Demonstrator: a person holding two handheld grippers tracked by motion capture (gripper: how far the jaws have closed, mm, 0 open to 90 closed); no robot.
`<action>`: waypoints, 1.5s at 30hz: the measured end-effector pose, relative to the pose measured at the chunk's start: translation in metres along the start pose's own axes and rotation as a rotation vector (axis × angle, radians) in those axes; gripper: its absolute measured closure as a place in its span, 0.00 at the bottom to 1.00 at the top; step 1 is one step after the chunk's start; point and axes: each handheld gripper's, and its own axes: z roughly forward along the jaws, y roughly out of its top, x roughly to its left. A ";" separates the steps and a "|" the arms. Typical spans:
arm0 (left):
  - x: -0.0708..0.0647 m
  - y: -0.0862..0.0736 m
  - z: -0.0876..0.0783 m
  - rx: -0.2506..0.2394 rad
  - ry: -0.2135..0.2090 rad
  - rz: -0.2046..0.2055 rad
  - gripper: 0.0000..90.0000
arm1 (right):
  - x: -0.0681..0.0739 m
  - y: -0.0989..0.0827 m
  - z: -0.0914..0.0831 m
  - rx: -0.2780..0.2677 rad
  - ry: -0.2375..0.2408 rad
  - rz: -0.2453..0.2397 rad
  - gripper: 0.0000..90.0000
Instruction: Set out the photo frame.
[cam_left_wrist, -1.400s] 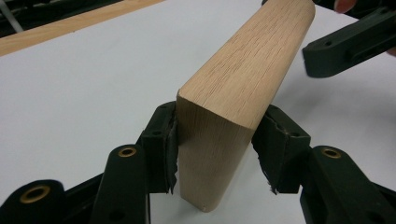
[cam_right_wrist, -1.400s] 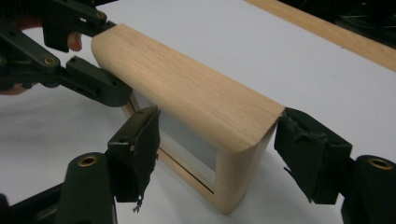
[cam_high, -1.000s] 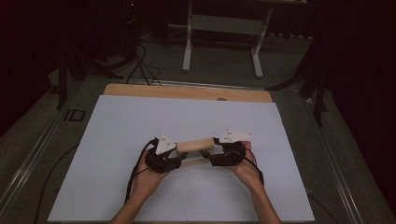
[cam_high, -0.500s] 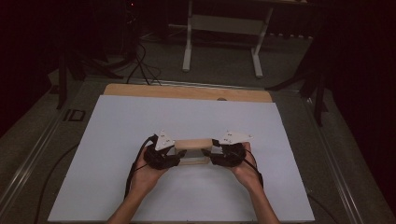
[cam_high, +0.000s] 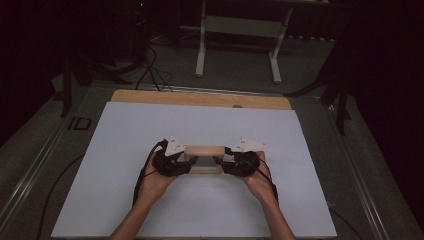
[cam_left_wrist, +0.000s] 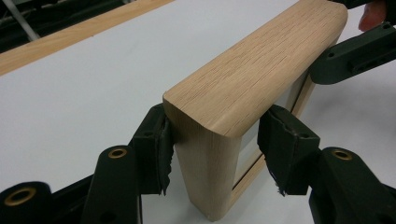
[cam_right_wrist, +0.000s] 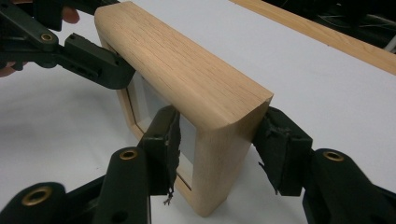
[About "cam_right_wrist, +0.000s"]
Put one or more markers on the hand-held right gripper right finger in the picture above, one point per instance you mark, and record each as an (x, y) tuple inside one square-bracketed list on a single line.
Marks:
[(336, 193)]

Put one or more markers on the white table mat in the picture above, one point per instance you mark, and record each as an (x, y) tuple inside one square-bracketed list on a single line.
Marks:
[(311, 93)]

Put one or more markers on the square wooden board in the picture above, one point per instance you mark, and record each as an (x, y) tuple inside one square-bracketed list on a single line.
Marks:
[(186, 71)]

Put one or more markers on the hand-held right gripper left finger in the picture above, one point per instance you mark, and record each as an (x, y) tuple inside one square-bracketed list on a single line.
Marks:
[(130, 186)]

